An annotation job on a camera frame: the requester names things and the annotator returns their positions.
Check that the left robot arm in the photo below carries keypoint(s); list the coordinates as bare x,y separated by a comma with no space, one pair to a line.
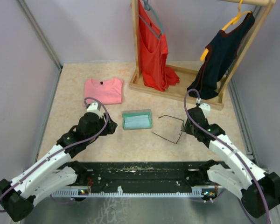
55,169

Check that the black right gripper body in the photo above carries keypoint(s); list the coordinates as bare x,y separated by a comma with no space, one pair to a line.
189,129

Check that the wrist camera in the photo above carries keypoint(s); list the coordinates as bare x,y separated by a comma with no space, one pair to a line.
203,106
94,107

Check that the yellow hanger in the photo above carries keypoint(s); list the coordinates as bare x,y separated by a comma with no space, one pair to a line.
233,21

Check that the aluminium frame post left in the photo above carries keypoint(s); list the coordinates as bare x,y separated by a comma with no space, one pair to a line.
39,33

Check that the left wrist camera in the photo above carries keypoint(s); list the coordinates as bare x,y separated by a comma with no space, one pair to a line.
94,107

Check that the pink folded t-shirt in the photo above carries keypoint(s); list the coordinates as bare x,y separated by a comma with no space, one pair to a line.
108,92

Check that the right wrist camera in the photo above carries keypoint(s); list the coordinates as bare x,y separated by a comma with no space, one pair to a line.
203,106

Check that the grey-blue hanger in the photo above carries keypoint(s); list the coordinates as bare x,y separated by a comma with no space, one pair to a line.
149,20

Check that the red t-shirt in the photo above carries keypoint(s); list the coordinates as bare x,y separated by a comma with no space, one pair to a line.
153,56

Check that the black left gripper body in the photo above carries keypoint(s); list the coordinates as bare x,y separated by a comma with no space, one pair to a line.
108,129

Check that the navy tank top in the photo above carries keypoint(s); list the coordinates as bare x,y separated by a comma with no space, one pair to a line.
222,52

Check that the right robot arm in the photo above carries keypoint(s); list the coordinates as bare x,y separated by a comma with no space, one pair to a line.
258,190

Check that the light blue cleaning cloth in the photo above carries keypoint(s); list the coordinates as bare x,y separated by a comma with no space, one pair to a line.
140,121

